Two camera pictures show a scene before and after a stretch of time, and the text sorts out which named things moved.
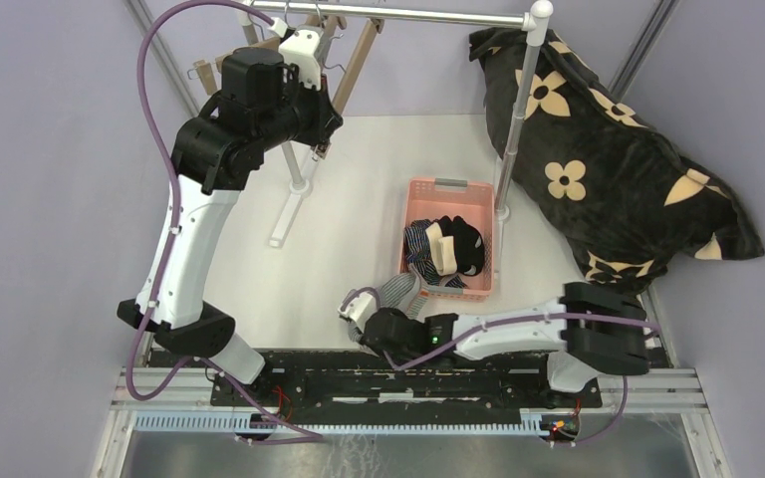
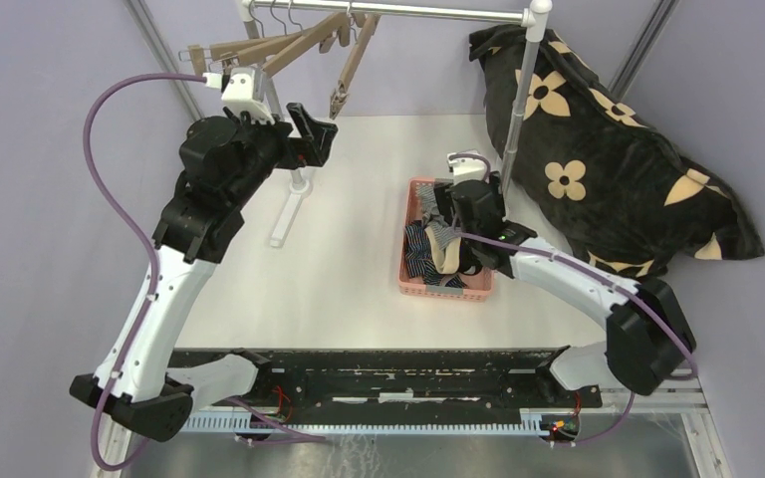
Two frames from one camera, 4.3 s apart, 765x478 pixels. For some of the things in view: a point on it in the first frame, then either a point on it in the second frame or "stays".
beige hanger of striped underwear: [314, 19] to [217, 49]
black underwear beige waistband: [455, 246] stays
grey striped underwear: [404, 291] to [434, 219]
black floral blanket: [624, 196] stays
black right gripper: [384, 353] to [500, 201]
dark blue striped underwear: [418, 253] stays
